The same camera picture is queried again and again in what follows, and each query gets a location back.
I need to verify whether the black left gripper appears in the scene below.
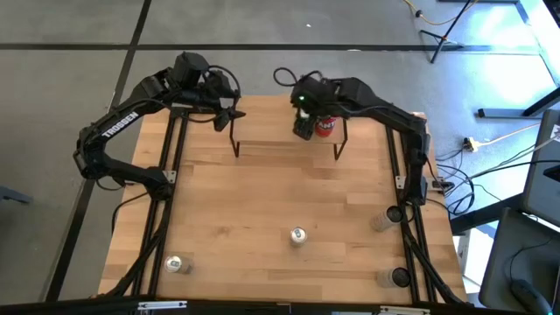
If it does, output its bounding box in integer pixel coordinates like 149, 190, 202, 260
199, 69, 247, 132

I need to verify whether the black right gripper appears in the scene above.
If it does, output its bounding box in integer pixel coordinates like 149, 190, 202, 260
290, 76, 342, 141

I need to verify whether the red Fanta can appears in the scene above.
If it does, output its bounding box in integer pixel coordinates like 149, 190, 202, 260
313, 115, 339, 139

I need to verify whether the silver blue Red Bull can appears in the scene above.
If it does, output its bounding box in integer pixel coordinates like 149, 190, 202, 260
164, 255, 193, 276
289, 226, 309, 249

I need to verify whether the wooden shelf with black legs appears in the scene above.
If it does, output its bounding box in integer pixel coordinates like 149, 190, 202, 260
229, 94, 350, 161

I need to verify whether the clear cup with black lid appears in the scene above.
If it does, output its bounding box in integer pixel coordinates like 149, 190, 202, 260
376, 267, 412, 289
369, 205, 405, 233

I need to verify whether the small brown circuit board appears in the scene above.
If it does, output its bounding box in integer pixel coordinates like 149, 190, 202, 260
430, 176, 456, 193

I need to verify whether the black tripod stand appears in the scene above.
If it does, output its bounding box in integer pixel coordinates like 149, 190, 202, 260
418, 0, 479, 65

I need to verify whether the black table leg bar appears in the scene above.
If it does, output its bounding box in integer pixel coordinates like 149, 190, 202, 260
449, 192, 526, 235

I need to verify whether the grey chair foot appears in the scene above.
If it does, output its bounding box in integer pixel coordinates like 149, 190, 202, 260
0, 185, 34, 206

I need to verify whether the black desk leg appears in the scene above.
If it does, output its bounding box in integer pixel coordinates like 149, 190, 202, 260
476, 85, 560, 120

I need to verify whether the grey monitor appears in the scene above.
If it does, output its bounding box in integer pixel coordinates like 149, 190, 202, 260
522, 108, 560, 228

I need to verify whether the black computer mouse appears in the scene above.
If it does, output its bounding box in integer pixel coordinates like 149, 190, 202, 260
509, 278, 553, 315

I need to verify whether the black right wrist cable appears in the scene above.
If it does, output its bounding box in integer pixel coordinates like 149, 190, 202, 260
273, 66, 304, 88

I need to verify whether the black aluminium mounting frame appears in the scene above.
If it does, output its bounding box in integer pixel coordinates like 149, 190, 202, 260
104, 107, 189, 298
384, 117, 467, 305

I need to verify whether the yellow cable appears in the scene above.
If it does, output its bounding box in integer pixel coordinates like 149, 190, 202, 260
402, 0, 472, 26

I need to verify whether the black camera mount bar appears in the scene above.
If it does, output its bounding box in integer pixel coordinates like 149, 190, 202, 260
0, 297, 560, 315

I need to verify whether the black cable bundle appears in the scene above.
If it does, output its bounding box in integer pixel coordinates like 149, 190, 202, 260
430, 148, 560, 218

